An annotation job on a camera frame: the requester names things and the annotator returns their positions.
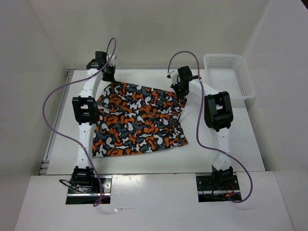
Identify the aluminium rail frame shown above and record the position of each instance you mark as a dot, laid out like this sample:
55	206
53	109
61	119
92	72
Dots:
52	138

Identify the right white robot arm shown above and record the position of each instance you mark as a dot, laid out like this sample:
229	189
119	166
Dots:
218	116

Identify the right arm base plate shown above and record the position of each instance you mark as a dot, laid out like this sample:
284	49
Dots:
219	192

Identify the orange camouflage shorts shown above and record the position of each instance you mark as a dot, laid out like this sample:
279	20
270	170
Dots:
135	119

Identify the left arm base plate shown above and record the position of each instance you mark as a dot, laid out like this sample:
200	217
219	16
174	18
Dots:
82	195

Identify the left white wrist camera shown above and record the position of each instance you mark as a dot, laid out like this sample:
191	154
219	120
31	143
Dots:
111	59

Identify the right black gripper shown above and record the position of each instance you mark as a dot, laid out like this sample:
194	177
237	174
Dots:
180	96

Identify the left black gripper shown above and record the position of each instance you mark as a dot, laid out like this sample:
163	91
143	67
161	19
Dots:
111	78

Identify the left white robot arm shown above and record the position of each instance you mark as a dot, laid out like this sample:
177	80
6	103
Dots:
86	113

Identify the white plastic basket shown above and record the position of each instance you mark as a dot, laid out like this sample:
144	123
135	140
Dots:
229	72

